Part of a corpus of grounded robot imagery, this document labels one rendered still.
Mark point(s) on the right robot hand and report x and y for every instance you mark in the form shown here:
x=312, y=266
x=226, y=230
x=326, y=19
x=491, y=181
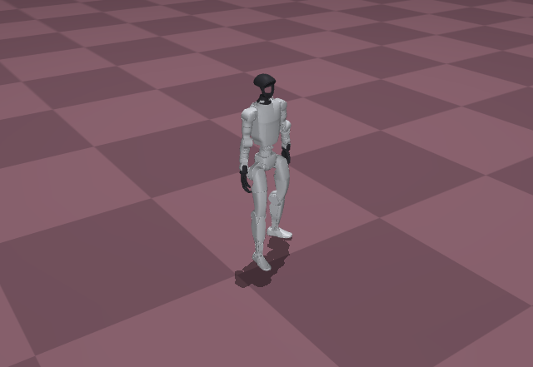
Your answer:
x=244, y=179

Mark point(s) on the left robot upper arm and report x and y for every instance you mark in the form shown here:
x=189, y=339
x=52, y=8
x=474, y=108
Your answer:
x=285, y=124

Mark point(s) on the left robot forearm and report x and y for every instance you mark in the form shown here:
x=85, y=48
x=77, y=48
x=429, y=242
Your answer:
x=285, y=138

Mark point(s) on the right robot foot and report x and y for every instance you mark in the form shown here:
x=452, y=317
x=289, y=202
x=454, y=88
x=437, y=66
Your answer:
x=261, y=262

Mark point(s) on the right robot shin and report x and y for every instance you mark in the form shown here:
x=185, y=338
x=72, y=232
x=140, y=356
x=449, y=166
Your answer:
x=258, y=233

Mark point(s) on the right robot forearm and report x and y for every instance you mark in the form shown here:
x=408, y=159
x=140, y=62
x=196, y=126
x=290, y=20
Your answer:
x=244, y=155

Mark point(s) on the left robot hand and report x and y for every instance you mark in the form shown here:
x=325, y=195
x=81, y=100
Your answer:
x=285, y=153

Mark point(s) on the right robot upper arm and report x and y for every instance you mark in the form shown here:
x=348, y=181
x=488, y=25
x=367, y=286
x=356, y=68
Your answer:
x=248, y=117

